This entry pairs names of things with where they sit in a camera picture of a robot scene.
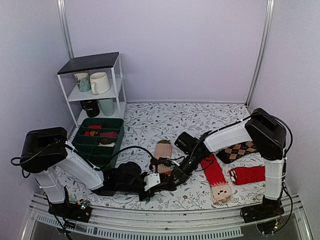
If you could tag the red folded sock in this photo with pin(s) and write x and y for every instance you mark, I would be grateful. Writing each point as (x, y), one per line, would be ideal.
(247, 175)

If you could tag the striped beige knit sock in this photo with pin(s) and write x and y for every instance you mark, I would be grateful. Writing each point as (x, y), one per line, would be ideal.
(163, 149)

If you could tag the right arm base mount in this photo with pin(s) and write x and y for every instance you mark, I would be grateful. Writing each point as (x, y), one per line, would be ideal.
(270, 211)

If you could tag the red socks in bin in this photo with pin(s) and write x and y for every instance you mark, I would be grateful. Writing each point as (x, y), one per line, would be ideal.
(98, 131)

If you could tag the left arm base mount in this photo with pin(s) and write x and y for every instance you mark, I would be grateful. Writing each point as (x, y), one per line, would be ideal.
(80, 211)

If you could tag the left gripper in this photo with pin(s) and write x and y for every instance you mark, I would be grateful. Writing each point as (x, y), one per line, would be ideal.
(151, 192)

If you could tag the pale green cup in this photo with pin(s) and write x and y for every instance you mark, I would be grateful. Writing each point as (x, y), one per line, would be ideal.
(107, 106)

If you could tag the red beige character sock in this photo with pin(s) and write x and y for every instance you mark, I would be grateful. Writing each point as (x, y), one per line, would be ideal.
(220, 190)

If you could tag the black mug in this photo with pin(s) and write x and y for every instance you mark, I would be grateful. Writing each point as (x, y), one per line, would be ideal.
(91, 107)

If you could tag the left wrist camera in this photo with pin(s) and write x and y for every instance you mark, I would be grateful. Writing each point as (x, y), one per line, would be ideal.
(151, 180)

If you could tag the cream ceramic mug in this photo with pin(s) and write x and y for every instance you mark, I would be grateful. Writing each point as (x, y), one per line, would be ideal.
(99, 83)

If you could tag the teal patterned mug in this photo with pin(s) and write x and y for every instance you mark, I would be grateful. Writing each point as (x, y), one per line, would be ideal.
(82, 80)

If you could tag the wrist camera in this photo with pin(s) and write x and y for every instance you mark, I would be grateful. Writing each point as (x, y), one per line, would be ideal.
(168, 162)
(151, 180)

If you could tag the floral patterned table mat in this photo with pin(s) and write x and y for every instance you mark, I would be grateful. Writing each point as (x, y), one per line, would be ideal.
(147, 123)

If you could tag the white metal shelf unit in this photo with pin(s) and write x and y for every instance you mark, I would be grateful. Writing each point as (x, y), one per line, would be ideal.
(105, 62)

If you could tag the brown argyle sock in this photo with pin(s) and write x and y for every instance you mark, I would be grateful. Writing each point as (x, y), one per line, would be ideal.
(232, 153)

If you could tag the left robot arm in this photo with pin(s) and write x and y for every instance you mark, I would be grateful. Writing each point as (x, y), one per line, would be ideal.
(46, 148)

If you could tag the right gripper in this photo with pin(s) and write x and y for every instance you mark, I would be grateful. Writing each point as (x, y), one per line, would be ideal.
(181, 174)

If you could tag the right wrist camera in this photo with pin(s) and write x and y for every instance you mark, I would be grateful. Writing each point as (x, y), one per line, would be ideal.
(168, 162)

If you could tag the green divided organizer bin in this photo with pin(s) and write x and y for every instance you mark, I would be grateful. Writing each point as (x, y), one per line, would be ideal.
(98, 139)

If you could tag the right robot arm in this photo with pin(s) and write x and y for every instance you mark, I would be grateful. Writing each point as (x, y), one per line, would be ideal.
(269, 134)

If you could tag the aluminium front rail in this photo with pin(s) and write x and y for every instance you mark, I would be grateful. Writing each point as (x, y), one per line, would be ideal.
(188, 214)

